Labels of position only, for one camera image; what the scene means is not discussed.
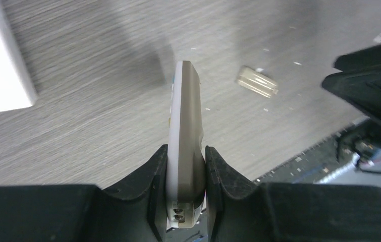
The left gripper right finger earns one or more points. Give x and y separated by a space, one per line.
240 210

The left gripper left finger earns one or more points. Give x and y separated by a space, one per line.
133 209

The white beige remote control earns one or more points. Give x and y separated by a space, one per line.
185 176

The beige battery cover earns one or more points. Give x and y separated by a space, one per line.
256 82

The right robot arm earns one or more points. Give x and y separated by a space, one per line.
358 82

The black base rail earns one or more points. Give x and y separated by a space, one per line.
319 163

